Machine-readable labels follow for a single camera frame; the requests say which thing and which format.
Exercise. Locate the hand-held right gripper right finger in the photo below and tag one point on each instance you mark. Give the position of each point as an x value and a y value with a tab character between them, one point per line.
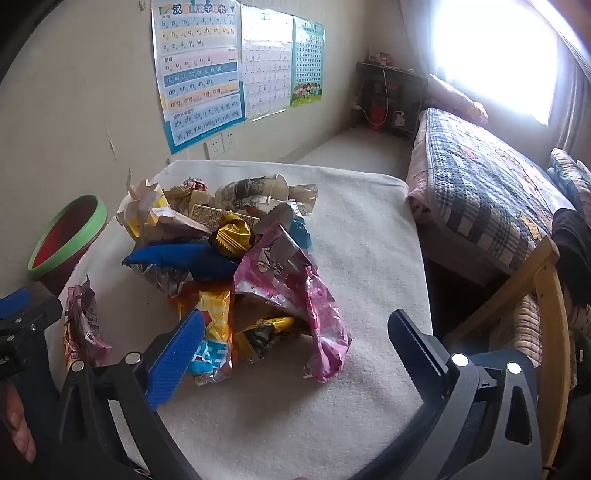
411	341

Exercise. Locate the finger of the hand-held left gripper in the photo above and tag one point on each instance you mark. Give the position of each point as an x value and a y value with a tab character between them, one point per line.
14	303
39	318

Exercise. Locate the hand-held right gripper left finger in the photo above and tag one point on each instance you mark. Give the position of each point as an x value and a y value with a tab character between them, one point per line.
175	357

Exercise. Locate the purple snack wrapper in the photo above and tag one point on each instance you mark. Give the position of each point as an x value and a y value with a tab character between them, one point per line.
85	323

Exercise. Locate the yellow and blue snack packet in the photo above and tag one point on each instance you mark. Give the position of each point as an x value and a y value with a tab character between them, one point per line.
217	323

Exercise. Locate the orange plastic wrapper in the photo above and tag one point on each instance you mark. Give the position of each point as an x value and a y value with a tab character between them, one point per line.
187	302

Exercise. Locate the red bin with green rim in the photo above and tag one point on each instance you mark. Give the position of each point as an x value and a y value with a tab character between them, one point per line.
60	240

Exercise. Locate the blue foil wrapper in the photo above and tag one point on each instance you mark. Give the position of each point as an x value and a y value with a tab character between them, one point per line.
184	258

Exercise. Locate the gold candy wrapper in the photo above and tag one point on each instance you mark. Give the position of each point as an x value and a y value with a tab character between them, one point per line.
231	235

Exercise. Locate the pink foil wrapper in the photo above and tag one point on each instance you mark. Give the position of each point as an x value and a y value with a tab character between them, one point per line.
286	277

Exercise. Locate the white printed cardboard box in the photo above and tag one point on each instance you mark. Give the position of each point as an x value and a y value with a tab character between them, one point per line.
205	216

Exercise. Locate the white and yellow paper wrapper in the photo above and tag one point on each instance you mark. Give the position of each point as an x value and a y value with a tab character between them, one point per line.
147	212

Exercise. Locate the brown paper wrapper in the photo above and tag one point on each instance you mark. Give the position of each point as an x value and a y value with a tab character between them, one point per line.
184	196

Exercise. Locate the silver foil wrapper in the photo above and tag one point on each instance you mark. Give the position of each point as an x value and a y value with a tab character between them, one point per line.
286	212

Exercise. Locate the crushed printed paper cup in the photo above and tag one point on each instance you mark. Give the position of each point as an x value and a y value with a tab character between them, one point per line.
249	191

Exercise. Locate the person's left hand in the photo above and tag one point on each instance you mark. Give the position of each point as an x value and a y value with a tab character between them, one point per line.
16	420

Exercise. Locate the white towel table cover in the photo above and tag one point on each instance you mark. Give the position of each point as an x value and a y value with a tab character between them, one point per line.
346	230

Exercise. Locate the wooden chair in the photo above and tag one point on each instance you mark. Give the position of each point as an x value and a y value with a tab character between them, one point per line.
551	323

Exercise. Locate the bed with plaid quilt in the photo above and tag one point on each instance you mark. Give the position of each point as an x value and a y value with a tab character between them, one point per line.
480	184

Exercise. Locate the black folded clothing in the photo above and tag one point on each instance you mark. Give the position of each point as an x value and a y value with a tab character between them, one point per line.
572	240

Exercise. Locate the plaid pillow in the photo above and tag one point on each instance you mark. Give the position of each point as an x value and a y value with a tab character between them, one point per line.
570	180

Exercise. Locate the red bucket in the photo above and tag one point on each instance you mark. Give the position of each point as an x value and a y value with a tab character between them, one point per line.
377	116

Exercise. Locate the pink pillow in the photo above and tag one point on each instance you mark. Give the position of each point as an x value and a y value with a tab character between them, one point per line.
457	99

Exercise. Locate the dark shelf unit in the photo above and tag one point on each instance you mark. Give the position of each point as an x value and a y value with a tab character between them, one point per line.
401	92

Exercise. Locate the small boxes on shelf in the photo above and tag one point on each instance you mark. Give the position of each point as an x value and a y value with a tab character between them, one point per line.
382	56

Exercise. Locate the grey curtain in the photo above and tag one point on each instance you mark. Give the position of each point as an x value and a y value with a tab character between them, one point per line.
575	101

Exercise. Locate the bright window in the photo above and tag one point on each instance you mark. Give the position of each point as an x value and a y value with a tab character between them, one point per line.
498	55

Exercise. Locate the white wall socket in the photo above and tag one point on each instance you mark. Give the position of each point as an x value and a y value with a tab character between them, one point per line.
229	141
214	147

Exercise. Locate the blue alphabet wall poster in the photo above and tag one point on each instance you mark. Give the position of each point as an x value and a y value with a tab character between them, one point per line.
198	69

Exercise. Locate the green chart wall poster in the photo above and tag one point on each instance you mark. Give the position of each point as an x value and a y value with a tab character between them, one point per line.
307	60

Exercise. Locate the white grid wall poster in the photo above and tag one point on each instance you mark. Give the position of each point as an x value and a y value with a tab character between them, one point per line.
268	69

